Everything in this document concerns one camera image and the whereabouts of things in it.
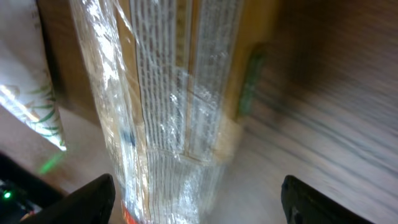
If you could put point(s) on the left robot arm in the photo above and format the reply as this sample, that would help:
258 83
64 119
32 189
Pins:
23 193

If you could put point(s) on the white cream tube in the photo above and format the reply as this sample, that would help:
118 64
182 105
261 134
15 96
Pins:
26 85

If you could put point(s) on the orange spaghetti packet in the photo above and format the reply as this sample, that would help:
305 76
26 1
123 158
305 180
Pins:
171 80

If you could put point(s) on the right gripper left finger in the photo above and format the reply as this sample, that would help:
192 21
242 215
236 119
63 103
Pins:
91 204

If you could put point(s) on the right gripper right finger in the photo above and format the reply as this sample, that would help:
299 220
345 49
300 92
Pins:
302 204

